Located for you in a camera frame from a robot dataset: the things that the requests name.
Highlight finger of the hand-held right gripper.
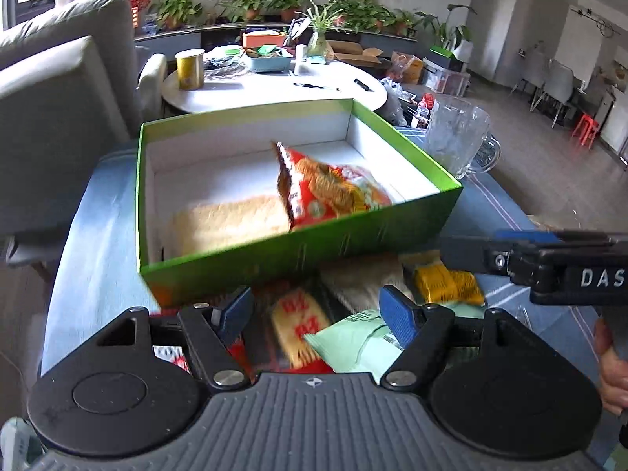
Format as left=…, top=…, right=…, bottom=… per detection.
left=438, top=234, right=517, bottom=276
left=493, top=228, right=628, bottom=247

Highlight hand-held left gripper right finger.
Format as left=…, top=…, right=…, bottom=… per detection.
left=379, top=285, right=538, bottom=396

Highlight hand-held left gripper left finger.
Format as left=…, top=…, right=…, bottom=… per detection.
left=95, top=287, right=256, bottom=393

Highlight light green snack packet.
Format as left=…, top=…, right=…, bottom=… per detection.
left=303, top=309, right=415, bottom=374

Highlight red and yellow snack packet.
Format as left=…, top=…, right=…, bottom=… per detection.
left=230, top=289, right=334, bottom=374

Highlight red and white snack packet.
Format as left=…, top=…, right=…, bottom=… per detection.
left=150, top=311, right=192, bottom=374

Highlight green cardboard box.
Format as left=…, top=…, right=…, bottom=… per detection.
left=136, top=98, right=464, bottom=307

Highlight beige snack packet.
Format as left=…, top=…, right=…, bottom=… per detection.
left=169, top=195, right=292, bottom=258

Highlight red noodle snack packet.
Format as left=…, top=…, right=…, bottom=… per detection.
left=271, top=141, right=393, bottom=232

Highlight person's right hand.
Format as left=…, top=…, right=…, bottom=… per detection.
left=595, top=316, right=628, bottom=418

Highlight white striped snack packet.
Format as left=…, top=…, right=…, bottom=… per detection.
left=321, top=254, right=415, bottom=312

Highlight glass mug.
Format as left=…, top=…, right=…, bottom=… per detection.
left=423, top=97, right=502, bottom=180

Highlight red stool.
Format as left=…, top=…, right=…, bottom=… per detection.
left=571, top=114, right=600, bottom=148

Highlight blue striped tablecloth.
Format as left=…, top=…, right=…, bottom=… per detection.
left=42, top=125, right=614, bottom=393

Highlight grey dining chairs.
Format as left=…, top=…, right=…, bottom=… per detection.
left=510, top=49, right=575, bottom=113

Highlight clear storage bin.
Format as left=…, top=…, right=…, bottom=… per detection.
left=423, top=46, right=472, bottom=96

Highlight orange bag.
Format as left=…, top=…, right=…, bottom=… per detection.
left=391, top=51, right=424, bottom=84

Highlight large plant in white pot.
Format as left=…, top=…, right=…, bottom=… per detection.
left=417, top=4, right=476, bottom=62

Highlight white round table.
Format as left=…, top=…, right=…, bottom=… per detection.
left=162, top=56, right=388, bottom=119

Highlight open cardboard box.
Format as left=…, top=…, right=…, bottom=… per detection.
left=326, top=40, right=383, bottom=67

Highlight white cushion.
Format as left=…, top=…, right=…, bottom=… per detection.
left=137, top=53, right=168, bottom=121

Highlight gold can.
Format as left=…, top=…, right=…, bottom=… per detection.
left=175, top=49, right=205, bottom=90

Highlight blue tray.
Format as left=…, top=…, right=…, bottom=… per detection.
left=243, top=49, right=295, bottom=73

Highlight grey sofa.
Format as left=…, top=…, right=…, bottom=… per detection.
left=0, top=0, right=168, bottom=266

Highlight spider plant in glass vase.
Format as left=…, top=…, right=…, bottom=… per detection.
left=294, top=0, right=349, bottom=57

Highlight orange box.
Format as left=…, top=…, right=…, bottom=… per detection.
left=242, top=31, right=288, bottom=50

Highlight grey television cabinet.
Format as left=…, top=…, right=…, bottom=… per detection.
left=135, top=24, right=418, bottom=55

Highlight row of potted plants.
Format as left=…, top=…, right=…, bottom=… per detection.
left=157, top=0, right=427, bottom=37

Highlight red decorated plant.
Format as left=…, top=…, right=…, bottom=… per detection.
left=126, top=0, right=165, bottom=35

